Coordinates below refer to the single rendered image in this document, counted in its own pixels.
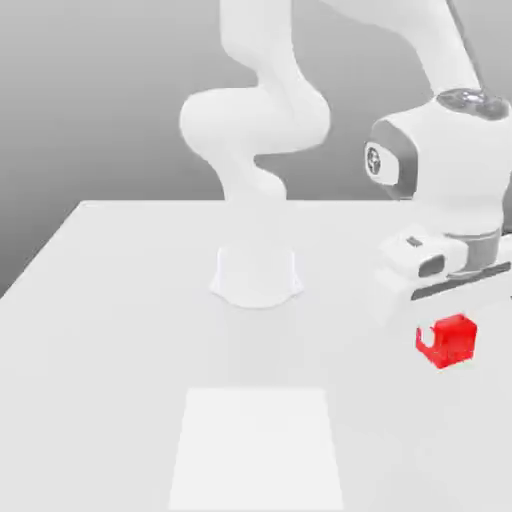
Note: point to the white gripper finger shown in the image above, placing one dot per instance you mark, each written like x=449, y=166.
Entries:
x=426, y=334

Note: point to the small red cube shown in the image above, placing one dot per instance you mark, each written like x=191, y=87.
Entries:
x=456, y=340

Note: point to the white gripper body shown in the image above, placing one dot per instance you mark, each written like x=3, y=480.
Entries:
x=460, y=300

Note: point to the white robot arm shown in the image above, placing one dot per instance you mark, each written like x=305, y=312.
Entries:
x=256, y=120

